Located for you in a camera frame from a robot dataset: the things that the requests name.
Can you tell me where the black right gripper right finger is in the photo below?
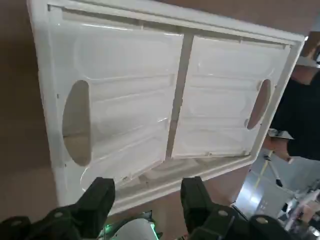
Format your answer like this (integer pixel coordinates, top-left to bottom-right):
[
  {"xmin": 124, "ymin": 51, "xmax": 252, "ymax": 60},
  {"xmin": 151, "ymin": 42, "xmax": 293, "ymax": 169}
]
[{"xmin": 180, "ymin": 175, "xmax": 296, "ymax": 240}]

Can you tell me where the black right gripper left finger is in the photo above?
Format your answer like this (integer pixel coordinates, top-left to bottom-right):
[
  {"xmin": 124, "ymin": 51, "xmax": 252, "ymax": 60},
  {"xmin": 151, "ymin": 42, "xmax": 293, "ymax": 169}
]
[{"xmin": 0, "ymin": 177, "xmax": 117, "ymax": 240}]

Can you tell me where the white folding storage box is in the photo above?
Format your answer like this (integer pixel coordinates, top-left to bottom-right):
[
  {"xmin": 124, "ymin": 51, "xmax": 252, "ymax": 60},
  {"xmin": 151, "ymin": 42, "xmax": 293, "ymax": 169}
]
[{"xmin": 26, "ymin": 0, "xmax": 309, "ymax": 218}]

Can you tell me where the grey metal cabinet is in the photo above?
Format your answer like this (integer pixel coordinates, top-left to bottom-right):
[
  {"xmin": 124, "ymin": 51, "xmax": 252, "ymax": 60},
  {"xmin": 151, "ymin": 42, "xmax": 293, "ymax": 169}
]
[{"xmin": 236, "ymin": 172, "xmax": 288, "ymax": 218}]

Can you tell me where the person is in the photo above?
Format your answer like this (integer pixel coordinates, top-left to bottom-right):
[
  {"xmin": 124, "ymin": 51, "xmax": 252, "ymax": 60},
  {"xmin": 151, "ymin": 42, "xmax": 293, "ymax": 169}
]
[{"xmin": 264, "ymin": 56, "xmax": 320, "ymax": 165}]

